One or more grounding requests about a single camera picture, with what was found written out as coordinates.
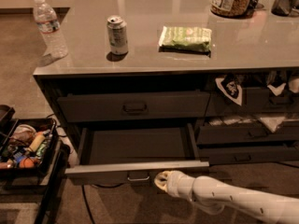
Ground silver soda can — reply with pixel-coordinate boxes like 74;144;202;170
107;15;128;55

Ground black white pennant cloth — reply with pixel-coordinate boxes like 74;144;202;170
215;74;242;105

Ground yellow mustard bottle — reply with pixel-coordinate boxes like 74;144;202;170
27;131;50;152

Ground white cloth in drawer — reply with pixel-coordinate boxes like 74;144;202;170
207;114;286;133

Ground dark glass container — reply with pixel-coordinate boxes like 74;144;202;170
271;0;299;17

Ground clear plastic water bottle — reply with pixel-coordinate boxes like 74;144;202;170
33;0;68;59

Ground grey drawer cabinet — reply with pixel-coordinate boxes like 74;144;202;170
32;0;299;187

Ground orange ball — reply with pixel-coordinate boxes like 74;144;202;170
19;157;35;168

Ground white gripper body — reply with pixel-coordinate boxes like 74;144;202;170
166;171;194;201

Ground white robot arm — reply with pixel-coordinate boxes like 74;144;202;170
154;171;299;224

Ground green snack bag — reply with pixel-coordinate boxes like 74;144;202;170
159;26;212;53

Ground black bin of objects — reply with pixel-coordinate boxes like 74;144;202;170
0;119;58;178

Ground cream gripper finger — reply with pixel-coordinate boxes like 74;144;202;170
154;171;171;191

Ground black floor cable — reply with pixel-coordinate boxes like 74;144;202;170
81;184;117;224

